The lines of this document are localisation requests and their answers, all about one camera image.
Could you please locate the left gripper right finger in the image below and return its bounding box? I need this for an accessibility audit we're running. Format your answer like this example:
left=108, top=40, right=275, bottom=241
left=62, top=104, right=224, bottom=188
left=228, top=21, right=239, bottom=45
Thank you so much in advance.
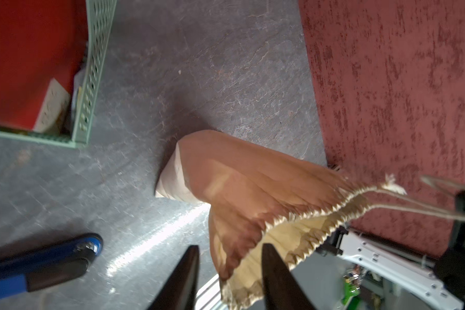
left=262, top=244, right=316, bottom=310

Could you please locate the blue black stapler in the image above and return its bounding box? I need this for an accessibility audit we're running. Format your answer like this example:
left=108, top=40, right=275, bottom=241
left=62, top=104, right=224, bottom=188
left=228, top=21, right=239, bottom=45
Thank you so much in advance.
left=0, top=233, right=103, bottom=300

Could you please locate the green plastic file rack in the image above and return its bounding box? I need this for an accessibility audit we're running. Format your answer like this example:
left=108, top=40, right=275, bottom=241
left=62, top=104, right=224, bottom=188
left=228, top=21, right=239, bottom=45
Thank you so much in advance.
left=0, top=1, right=116, bottom=148

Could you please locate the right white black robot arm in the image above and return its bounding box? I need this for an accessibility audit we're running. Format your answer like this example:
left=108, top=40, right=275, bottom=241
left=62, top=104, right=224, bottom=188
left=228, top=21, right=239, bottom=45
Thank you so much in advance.
left=317, top=176, right=465, bottom=309

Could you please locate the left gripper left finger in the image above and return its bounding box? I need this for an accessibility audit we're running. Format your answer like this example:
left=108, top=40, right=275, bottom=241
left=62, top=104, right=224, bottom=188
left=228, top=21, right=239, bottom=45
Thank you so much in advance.
left=147, top=245, right=200, bottom=310

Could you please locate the red folder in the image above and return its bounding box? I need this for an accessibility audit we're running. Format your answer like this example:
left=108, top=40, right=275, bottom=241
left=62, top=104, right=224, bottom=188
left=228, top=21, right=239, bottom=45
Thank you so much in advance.
left=0, top=1, right=89, bottom=134

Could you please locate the beige drawstring cloth bag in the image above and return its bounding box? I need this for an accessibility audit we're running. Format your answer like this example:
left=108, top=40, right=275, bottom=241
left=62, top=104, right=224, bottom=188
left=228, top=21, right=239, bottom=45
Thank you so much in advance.
left=154, top=129, right=465, bottom=310

